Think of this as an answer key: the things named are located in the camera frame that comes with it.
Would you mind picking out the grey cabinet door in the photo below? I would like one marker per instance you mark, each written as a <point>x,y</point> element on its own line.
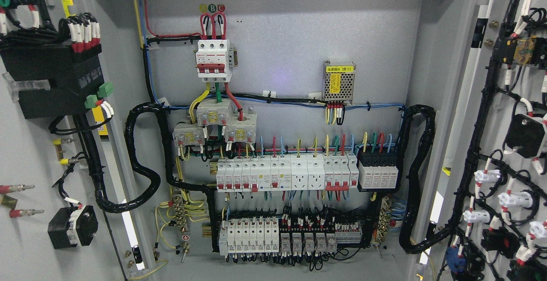
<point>480,204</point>
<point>28,157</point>

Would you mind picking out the lower white breaker row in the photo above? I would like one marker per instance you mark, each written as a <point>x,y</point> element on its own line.
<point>249,237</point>

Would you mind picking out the lower relay row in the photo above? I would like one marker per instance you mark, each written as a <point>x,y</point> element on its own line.
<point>311,234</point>

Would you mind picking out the metal mesh power supply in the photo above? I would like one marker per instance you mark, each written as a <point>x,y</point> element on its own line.
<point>338,81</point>

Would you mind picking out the black surge protector block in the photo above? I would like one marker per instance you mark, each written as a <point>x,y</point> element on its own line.
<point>378,172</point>

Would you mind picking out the white sockets and breakers row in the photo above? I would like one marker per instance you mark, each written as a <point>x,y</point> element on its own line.
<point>304,172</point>

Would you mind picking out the main three pole breaker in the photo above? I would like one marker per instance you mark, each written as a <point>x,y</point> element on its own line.
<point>215,60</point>

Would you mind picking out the current transformers cluster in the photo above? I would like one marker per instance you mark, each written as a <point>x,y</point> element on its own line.
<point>210,116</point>

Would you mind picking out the brass ground terminal bar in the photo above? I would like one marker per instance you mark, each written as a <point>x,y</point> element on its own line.
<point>179,211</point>

